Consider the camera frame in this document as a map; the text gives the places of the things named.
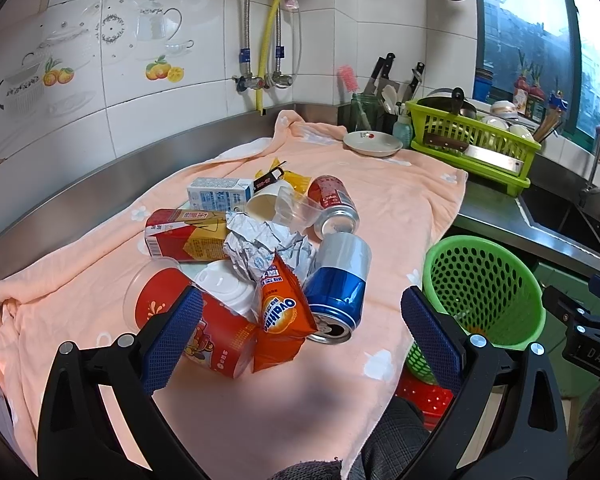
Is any blue silver drink can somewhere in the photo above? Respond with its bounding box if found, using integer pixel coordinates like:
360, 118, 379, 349
303, 232, 372, 344

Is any orange Ovaltine snack packet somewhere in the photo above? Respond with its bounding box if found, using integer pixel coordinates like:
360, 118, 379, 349
252, 254, 317, 373

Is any white plastic cup lid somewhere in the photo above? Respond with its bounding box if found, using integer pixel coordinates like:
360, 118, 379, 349
194, 259, 256, 322

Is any silver foil wrapper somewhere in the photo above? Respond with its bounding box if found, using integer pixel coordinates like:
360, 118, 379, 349
223, 212, 315, 284

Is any clear plastic cup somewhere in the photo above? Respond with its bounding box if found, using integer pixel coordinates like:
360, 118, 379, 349
273, 188, 323, 232

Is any green cabinet door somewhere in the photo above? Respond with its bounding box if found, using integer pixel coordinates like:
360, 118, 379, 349
532, 261, 600, 401

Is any red plastic stool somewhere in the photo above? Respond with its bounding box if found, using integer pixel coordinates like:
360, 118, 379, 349
396, 368, 453, 430

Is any green plastic waste basket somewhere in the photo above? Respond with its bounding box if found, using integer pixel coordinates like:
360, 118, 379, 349
401, 235, 546, 390

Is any peach pink towel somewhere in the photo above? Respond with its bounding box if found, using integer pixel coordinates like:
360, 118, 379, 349
0, 110, 467, 479

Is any red cartoon snack box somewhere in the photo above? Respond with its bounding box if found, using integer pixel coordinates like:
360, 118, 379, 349
123, 266, 257, 378

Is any red soda can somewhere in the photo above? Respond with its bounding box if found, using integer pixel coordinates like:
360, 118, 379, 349
308, 174, 360, 240

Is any lime green dish rack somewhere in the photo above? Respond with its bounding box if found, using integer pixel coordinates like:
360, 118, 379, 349
406, 101, 540, 197

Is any steel sink faucet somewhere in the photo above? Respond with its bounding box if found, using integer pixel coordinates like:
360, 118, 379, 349
579, 125, 600, 204

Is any bundle of chopsticks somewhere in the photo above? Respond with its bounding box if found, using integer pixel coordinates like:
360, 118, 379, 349
533, 108, 562, 143

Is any red yellow drink carton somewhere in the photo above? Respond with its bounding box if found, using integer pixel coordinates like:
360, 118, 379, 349
144, 209, 228, 263

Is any white ceramic plate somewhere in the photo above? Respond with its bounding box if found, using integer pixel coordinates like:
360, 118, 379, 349
342, 130, 403, 158

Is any white paper cup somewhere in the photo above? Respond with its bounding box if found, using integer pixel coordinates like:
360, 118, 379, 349
245, 179, 294, 221

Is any green utensil holder jar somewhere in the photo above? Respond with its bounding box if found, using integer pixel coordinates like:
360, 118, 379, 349
350, 93, 385, 131

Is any yellow snack wrapper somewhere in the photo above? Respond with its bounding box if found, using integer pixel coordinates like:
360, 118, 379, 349
253, 158, 311, 194

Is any white blue milk carton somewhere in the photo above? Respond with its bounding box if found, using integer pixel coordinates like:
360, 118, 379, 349
187, 177, 253, 212

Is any pink bottle brush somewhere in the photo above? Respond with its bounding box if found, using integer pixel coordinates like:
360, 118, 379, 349
338, 65, 370, 130

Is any cleaver with wooden handle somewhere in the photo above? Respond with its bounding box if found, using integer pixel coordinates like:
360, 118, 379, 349
424, 133, 522, 176

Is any black handled kitchen knife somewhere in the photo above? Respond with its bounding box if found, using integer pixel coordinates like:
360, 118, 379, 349
363, 52, 396, 96

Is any yellow gas hose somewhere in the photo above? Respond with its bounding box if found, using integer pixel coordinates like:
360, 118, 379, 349
254, 0, 292, 114

